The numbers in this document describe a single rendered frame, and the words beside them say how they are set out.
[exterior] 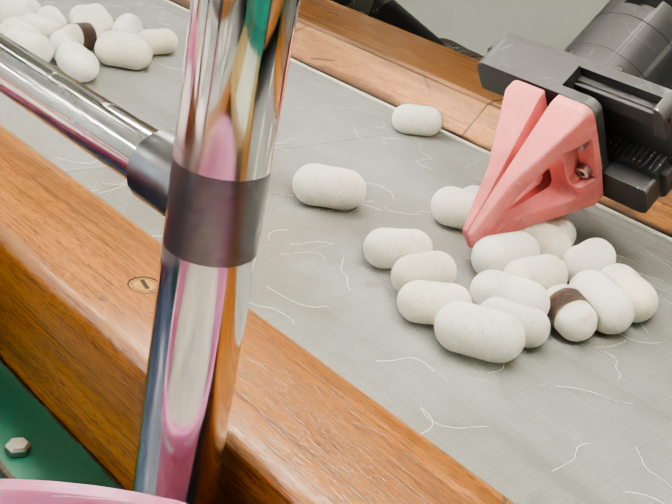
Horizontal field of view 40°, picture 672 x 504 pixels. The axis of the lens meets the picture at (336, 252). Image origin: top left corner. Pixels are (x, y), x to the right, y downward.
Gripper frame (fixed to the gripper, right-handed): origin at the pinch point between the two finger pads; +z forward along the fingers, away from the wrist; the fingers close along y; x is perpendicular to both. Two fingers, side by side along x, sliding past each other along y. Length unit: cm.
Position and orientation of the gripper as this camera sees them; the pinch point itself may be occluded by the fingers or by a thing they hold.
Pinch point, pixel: (479, 229)
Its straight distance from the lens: 45.3
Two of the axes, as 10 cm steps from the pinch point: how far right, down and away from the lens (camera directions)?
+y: 6.9, 4.3, -5.8
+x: 3.0, 5.6, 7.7
